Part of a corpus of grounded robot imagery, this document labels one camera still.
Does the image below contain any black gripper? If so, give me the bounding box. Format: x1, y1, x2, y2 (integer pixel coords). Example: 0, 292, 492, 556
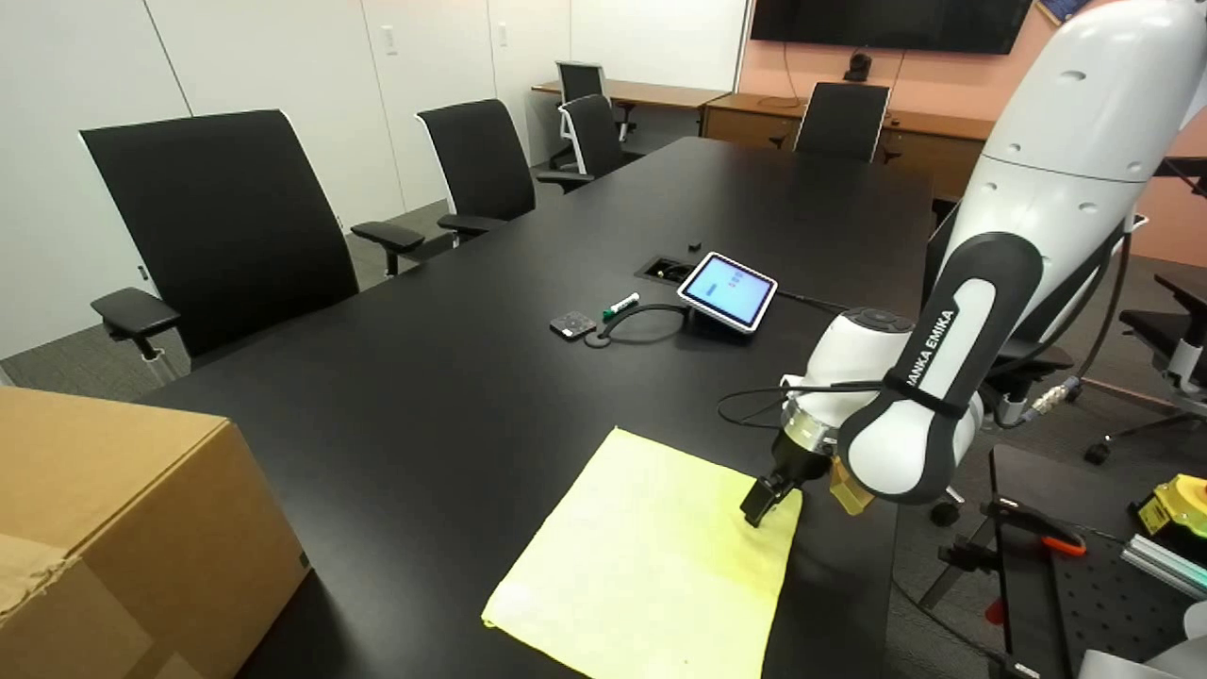
738, 441, 830, 530

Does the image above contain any yellow towel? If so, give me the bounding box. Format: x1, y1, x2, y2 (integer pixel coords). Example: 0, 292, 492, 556
479, 426, 805, 679

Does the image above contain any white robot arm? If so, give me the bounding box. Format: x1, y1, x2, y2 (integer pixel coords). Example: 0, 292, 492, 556
738, 0, 1207, 522

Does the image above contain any tablet control panel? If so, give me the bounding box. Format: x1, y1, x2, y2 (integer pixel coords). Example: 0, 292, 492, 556
676, 253, 777, 337

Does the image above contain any green white marker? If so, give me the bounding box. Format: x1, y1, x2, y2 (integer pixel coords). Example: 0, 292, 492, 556
598, 292, 642, 322

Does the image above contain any black smartphone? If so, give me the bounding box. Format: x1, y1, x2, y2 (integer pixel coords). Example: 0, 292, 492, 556
552, 312, 598, 343

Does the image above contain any head end black chair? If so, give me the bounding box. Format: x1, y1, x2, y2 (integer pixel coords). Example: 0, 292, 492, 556
796, 83, 885, 161

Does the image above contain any wooden sideboard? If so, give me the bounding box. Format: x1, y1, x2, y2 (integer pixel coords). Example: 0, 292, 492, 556
700, 83, 987, 195

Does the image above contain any far black office chair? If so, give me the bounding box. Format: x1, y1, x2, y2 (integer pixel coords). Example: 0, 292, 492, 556
538, 62, 632, 191

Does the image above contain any black office chair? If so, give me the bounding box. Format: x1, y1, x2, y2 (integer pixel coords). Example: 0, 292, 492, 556
424, 97, 537, 238
83, 111, 357, 357
538, 62, 632, 191

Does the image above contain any near black office chair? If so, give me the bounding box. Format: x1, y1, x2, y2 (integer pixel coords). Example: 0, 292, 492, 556
83, 111, 357, 357

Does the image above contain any cardboard box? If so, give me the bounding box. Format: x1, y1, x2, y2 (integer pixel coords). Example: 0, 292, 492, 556
0, 387, 310, 679

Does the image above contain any black camera tripod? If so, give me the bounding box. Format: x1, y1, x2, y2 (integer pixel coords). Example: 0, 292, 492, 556
914, 448, 1069, 679

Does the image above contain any orange handled clamp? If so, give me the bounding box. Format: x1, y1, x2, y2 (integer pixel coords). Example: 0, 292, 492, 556
984, 494, 1087, 558

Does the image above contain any black table cable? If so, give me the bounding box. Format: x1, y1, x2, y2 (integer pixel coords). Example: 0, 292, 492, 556
585, 301, 695, 351

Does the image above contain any wall mounted black screen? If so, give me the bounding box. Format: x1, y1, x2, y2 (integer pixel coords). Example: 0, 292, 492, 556
749, 0, 1033, 53

